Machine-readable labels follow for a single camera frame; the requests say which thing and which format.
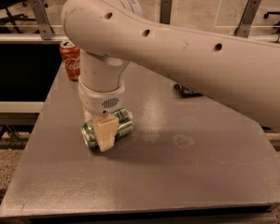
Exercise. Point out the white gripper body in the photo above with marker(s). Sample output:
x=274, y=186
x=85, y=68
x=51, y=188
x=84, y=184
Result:
x=100, y=102

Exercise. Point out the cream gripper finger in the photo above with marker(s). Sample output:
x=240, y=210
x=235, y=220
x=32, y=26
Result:
x=89, y=116
x=105, y=130

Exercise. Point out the green soda can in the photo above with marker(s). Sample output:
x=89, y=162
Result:
x=125, y=126

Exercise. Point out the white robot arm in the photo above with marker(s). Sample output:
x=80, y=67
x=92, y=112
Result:
x=241, y=73

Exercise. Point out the red Coca-Cola can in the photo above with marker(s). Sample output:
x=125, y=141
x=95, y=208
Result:
x=71, y=59

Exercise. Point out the black snack bar wrapper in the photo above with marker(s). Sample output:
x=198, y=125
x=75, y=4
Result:
x=185, y=92

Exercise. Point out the left metal rail bracket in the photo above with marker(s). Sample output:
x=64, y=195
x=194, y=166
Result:
x=42, y=20

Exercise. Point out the metal rail bracket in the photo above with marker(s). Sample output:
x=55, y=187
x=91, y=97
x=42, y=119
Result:
x=42, y=20
x=166, y=8
x=245, y=23

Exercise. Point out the middle metal rail bracket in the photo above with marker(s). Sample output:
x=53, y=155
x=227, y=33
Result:
x=166, y=8

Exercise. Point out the right metal rail bracket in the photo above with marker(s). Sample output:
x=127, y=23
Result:
x=245, y=23

